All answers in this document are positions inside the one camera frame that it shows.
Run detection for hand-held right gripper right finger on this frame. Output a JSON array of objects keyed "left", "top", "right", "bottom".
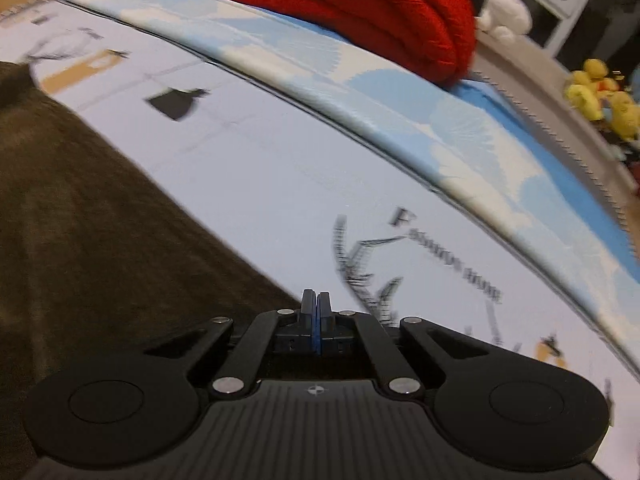
[{"left": 317, "top": 291, "right": 495, "bottom": 402}]

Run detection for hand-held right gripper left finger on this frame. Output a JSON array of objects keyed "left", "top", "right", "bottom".
[{"left": 144, "top": 288, "right": 318, "bottom": 402}]

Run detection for brown corduroy pants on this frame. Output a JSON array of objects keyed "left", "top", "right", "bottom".
[{"left": 0, "top": 60, "right": 303, "bottom": 480}]

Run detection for white printed bed sheet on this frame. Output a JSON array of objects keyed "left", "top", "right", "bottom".
[{"left": 0, "top": 0, "right": 640, "bottom": 480}]

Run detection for blue cloud-print blanket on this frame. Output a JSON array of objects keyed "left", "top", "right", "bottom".
[{"left": 64, "top": 0, "right": 640, "bottom": 333}]

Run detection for red knit sweater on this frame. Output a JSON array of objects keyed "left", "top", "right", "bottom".
[{"left": 222, "top": 0, "right": 477, "bottom": 86}]

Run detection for grey stitched-edge blanket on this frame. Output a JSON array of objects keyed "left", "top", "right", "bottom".
[{"left": 472, "top": 35, "right": 640, "bottom": 233}]

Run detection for white plush toy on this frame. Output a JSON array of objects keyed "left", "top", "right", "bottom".
[{"left": 475, "top": 0, "right": 533, "bottom": 41}]

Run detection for yellow plush toys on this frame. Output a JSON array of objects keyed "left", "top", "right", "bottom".
[{"left": 564, "top": 58, "right": 640, "bottom": 141}]

